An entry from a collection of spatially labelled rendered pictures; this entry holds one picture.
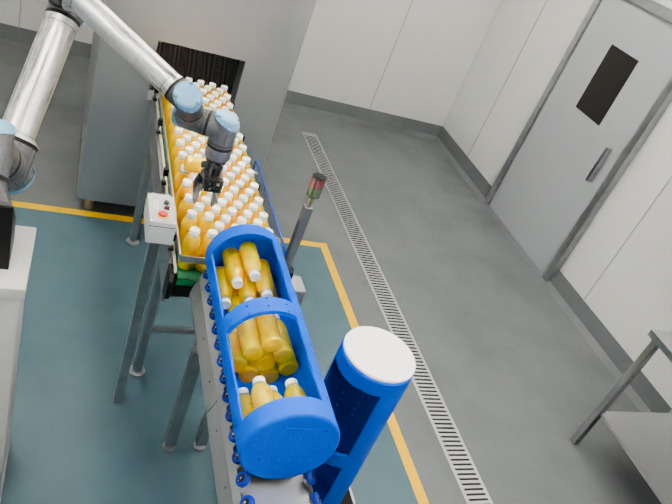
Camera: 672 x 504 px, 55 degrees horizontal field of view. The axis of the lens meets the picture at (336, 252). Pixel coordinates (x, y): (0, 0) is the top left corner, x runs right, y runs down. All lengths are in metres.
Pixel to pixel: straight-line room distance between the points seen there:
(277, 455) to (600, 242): 4.01
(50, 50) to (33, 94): 0.16
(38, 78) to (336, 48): 4.75
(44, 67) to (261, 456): 1.42
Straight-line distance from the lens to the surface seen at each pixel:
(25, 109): 2.34
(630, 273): 5.22
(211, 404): 2.18
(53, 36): 2.42
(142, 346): 3.26
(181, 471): 3.09
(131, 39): 2.24
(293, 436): 1.81
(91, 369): 3.40
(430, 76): 7.28
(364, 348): 2.34
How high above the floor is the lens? 2.48
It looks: 32 degrees down
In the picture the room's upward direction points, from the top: 23 degrees clockwise
